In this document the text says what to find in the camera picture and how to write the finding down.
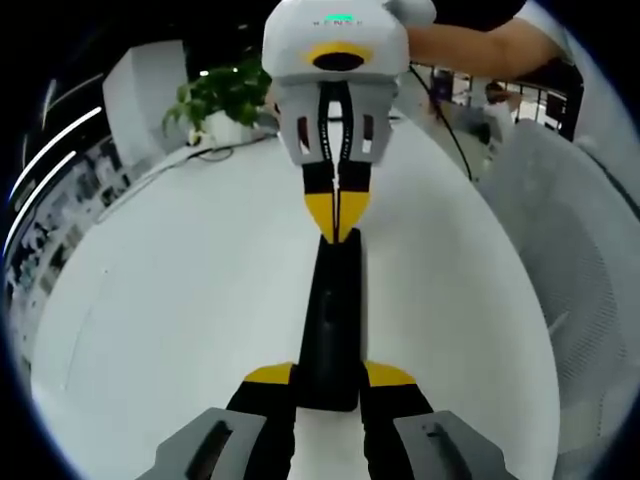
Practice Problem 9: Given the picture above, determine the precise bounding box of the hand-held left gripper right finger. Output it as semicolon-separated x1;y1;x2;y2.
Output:
359;359;519;480

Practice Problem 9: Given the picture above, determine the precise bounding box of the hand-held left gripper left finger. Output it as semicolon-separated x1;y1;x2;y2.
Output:
134;361;299;480

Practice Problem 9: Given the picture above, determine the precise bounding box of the black remote control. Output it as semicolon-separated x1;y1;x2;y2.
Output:
294;227;369;414

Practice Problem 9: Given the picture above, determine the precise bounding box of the person's right hand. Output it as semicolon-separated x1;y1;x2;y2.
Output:
384;0;437;29

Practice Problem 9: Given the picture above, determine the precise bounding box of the green potted plant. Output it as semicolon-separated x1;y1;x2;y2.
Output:
162;56;275;147

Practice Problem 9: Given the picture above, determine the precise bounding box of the grey mesh office chair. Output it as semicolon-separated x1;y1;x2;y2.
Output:
474;118;640;456

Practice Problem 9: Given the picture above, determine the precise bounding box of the person's white shirt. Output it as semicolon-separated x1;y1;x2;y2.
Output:
514;4;640;166

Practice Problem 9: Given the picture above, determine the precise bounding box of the ceiling light strip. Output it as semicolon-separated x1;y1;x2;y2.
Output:
8;106;105;200
3;151;77;252

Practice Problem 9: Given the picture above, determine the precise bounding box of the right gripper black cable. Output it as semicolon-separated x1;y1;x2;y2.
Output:
408;62;475;182

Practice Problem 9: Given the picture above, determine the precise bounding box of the thin black table cable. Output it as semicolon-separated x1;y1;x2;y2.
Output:
184;142;281;164

